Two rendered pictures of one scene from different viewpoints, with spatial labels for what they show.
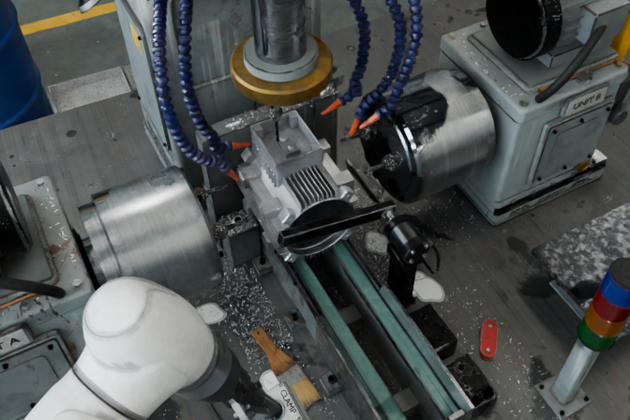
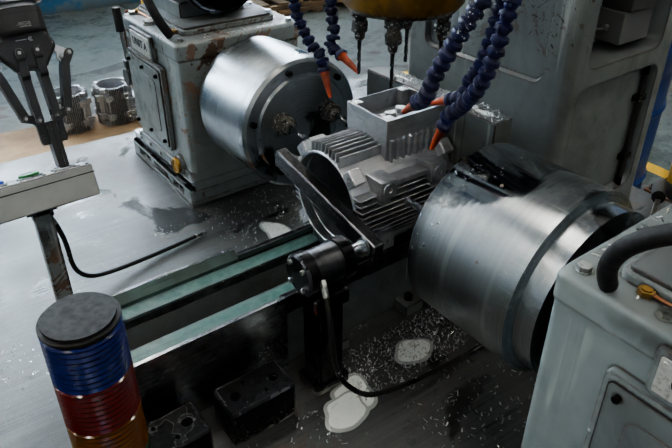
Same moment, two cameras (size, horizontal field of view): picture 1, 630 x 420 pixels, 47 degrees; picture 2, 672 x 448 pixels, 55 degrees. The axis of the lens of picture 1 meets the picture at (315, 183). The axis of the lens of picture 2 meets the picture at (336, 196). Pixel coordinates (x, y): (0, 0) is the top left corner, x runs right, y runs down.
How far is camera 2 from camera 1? 129 cm
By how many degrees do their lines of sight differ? 62
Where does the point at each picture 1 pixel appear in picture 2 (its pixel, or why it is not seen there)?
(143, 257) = (222, 71)
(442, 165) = (439, 251)
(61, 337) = (163, 78)
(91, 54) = not seen: outside the picture
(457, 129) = (491, 226)
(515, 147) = (547, 353)
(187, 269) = (227, 107)
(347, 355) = (182, 278)
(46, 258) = (202, 25)
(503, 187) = (528, 432)
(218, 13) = not seen: outside the picture
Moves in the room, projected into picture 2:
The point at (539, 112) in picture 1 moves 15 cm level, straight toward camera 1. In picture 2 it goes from (592, 307) to (430, 283)
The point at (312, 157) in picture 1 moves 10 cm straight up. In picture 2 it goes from (377, 126) to (379, 62)
